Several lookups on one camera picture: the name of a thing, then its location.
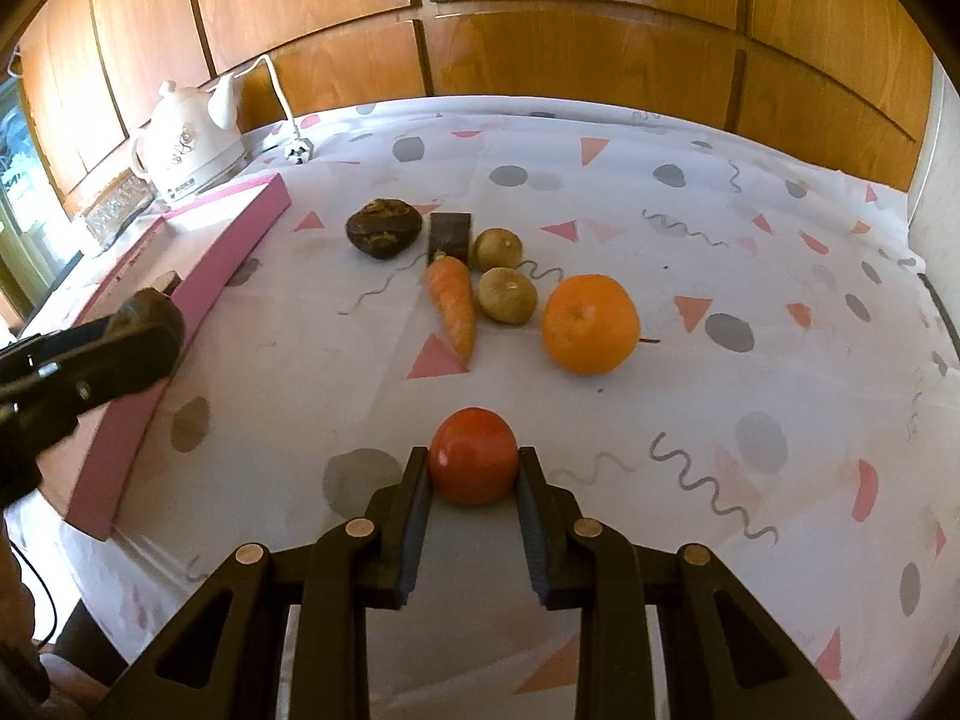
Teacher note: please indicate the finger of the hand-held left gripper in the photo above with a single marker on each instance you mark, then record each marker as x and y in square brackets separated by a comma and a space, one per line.
[112, 375]
[67, 341]

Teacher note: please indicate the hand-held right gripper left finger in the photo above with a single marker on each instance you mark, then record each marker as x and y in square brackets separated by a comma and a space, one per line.
[417, 495]

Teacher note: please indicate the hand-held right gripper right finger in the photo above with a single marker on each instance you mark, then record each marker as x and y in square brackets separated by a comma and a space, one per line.
[529, 495]

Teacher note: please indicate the red tomato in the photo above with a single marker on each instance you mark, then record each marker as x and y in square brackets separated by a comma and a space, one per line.
[472, 457]

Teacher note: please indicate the smooth dark brown fruit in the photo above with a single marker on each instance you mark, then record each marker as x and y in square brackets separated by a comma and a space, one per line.
[150, 319]

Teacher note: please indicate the pink shallow box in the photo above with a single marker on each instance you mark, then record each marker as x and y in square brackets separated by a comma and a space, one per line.
[217, 255]

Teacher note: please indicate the orange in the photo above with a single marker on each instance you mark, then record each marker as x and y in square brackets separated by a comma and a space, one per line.
[591, 326]

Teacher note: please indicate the carrot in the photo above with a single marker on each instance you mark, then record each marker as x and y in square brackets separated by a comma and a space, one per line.
[454, 300]

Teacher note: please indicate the brown kiwi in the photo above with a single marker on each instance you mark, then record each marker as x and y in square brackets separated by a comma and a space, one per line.
[507, 295]
[496, 249]

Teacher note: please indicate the dark chocolate bar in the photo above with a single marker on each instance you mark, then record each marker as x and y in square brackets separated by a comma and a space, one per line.
[448, 232]

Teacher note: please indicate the wrinkled dark brown fruit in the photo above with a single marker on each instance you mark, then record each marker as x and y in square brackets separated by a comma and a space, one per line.
[382, 229]

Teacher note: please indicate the clear crystal box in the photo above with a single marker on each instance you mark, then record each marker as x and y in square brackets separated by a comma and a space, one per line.
[112, 210]

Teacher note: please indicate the white patterned tablecloth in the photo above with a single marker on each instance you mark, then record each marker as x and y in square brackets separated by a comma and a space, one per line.
[675, 427]

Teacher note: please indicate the window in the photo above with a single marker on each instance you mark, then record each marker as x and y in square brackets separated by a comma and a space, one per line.
[15, 187]

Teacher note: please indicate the white electric kettle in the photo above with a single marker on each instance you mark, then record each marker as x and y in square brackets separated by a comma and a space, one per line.
[187, 146]

